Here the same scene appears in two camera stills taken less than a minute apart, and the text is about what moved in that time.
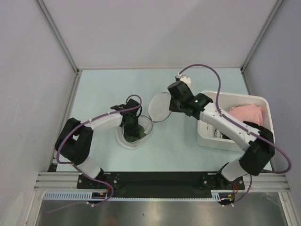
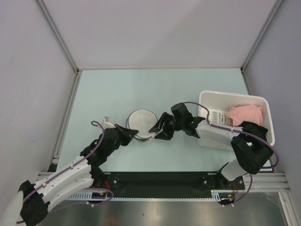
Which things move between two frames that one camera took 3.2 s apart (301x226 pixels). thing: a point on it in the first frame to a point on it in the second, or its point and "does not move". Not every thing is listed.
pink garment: (248, 112) does not move
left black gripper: (132, 132) to (129, 133)
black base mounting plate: (135, 185) does not move
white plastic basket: (210, 134) does not move
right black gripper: (172, 107) to (166, 134)
